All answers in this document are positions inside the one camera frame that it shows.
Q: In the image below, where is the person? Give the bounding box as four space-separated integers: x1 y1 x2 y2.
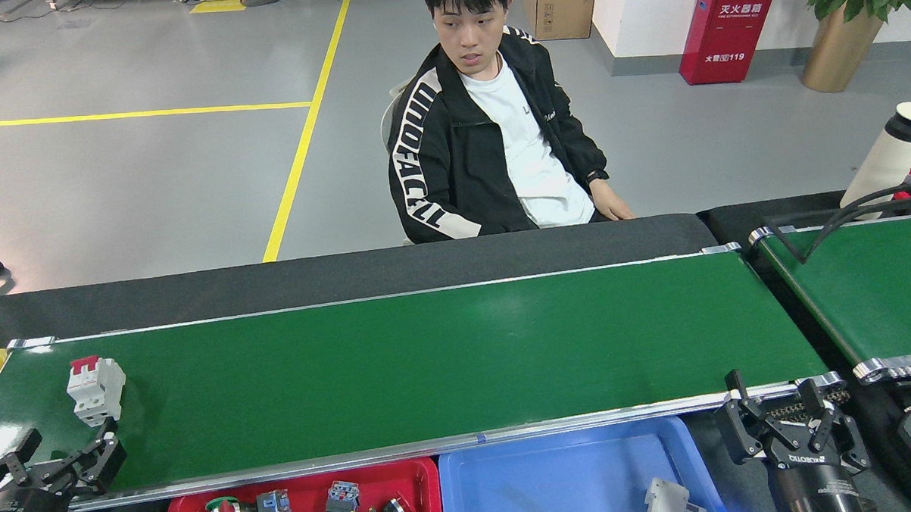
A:
382 0 638 246

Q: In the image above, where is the red plastic tray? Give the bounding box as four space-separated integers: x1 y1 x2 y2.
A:
158 457 444 512

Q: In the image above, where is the white circuit breaker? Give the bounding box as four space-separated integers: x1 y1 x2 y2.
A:
65 354 128 429
643 476 707 512

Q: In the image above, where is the blue plastic tray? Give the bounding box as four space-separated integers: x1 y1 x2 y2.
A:
437 414 731 512

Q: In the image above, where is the white cylinder with black cap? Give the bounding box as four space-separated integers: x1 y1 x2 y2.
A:
837 101 911 220

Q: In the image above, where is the long green conveyor belt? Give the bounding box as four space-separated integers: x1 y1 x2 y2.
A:
0 239 852 512

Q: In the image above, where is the green plant in gold pot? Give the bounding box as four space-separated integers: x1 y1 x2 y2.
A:
793 0 911 95

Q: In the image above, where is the black conveyor drive chain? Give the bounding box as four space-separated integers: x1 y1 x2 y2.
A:
763 389 852 422

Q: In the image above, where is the red push button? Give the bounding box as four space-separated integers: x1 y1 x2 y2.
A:
216 489 292 512

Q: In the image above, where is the black cable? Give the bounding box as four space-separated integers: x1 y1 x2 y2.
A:
762 182 911 266

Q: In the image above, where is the cardboard box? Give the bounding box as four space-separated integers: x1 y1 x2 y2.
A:
523 0 601 42

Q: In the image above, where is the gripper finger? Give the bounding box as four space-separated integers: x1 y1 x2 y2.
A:
0 427 45 497
713 367 783 464
48 417 129 498
797 376 872 472

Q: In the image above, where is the red fire extinguisher box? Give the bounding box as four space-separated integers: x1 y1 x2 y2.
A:
676 0 785 87

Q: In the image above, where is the person's left hand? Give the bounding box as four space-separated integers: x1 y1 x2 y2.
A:
589 178 637 223

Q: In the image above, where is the grey office chair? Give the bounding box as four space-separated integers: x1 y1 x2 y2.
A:
379 76 420 248

